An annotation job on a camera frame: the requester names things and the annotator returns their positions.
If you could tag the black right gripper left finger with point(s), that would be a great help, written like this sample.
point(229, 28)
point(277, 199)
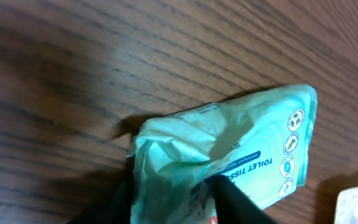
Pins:
point(114, 205)

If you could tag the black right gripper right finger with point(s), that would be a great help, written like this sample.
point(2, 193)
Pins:
point(234, 207)

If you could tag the green toilet tissue wipes pack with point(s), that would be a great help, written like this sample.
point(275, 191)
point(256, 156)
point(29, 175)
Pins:
point(259, 142)

